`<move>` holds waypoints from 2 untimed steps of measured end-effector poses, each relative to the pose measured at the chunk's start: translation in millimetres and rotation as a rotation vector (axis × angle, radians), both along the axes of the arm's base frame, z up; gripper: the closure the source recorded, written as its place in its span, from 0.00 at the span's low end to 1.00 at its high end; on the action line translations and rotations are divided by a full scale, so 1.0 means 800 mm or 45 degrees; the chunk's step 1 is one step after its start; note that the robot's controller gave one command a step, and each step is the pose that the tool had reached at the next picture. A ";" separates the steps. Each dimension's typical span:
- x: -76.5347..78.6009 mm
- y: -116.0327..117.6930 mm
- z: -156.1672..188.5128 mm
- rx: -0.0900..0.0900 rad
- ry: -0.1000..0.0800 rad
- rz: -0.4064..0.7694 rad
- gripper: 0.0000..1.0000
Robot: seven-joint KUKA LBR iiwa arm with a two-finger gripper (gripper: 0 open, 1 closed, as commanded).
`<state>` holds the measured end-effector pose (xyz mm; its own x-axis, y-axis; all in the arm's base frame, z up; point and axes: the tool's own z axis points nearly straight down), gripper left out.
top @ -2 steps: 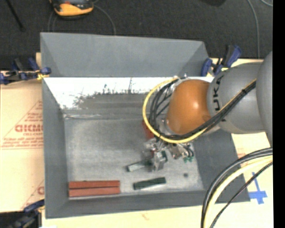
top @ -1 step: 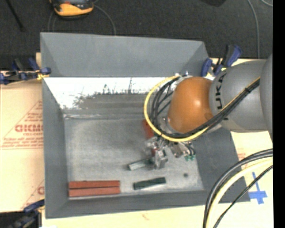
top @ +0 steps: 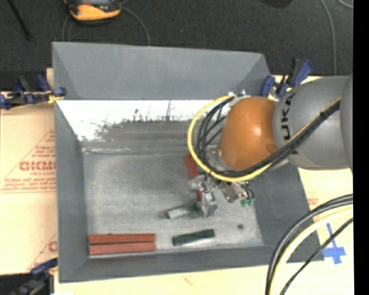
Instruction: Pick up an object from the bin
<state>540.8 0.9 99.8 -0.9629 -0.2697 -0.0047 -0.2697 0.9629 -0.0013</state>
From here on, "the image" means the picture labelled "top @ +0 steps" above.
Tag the grey metal bin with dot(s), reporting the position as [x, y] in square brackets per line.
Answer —
[126, 189]

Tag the brown cardboard board red print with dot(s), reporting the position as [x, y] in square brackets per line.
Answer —
[24, 195]

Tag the dark green flat block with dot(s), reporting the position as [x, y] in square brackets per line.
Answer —
[184, 211]
[193, 237]

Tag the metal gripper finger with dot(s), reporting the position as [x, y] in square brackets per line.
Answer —
[196, 187]
[209, 207]

